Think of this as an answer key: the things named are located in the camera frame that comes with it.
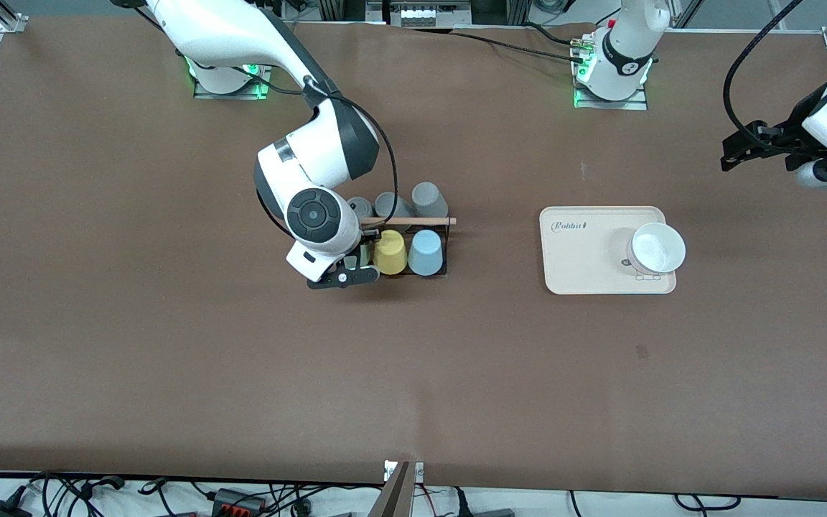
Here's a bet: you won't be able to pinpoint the white bowl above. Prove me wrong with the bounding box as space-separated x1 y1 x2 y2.
627 223 687 277

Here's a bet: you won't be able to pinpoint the white pole bracket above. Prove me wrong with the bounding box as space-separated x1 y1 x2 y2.
384 461 425 483

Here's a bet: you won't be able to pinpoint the short black table cable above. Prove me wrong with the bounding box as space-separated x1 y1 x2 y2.
525 22 579 47

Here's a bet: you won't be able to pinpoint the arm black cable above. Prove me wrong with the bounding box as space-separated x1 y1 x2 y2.
723 0 815 139
256 72 398 234

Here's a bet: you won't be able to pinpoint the long black table cable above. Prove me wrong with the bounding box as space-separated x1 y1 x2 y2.
408 27 587 64

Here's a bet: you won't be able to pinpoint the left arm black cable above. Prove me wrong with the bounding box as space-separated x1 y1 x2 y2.
723 0 815 139

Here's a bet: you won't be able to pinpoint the beige rectangular tray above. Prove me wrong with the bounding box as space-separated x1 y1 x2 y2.
539 206 677 296

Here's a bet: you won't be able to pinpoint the yellow plastic cup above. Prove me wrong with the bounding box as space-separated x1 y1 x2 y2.
373 230 408 276

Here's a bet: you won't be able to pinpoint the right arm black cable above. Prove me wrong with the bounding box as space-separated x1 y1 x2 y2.
256 72 398 234

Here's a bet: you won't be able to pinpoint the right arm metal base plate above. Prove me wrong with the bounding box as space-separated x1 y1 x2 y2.
193 61 272 101

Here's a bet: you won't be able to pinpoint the light blue plastic cup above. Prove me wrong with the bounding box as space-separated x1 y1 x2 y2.
408 229 444 276

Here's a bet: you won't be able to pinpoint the tangled black floor cable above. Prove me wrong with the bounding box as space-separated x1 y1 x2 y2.
0 470 127 517

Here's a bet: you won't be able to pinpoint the black wire rack wooden bar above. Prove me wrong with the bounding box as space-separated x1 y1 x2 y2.
358 215 457 279

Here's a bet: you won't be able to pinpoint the looped black floor cable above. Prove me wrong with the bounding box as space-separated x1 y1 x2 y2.
674 493 742 512

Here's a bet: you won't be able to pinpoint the grey socket strip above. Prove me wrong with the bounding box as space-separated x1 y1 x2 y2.
388 0 473 28

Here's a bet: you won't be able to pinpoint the black power strip orange switches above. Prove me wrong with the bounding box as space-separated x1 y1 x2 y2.
211 488 268 516

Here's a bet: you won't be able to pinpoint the aluminium camera pole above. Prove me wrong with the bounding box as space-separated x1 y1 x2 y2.
367 462 414 517

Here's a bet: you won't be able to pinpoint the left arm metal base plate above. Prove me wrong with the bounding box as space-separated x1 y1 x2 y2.
573 32 650 111

